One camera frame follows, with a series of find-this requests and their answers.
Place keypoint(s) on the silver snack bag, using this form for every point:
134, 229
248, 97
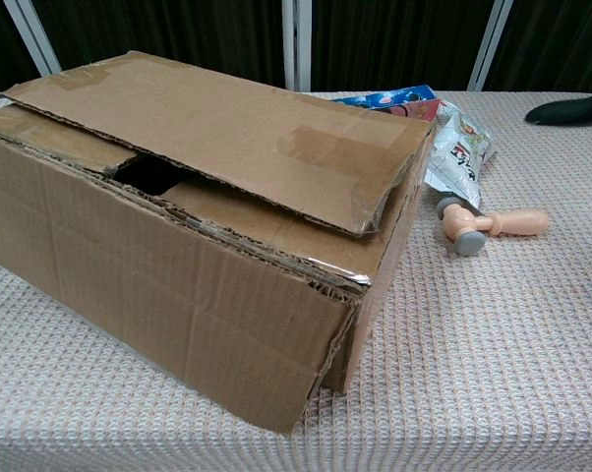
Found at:
460, 157

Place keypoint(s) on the blue snack package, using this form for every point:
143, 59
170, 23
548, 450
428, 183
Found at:
399, 98

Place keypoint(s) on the beige waffle tablecloth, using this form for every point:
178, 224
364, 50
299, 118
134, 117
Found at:
497, 344

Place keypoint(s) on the brown cardboard shipping box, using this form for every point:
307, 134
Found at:
202, 275

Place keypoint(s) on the beige toy hammer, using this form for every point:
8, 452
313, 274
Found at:
512, 221

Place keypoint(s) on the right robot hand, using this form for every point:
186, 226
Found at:
571, 112

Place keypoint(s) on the black folding screen panel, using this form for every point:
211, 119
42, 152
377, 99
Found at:
561, 44
1, 44
178, 29
399, 39

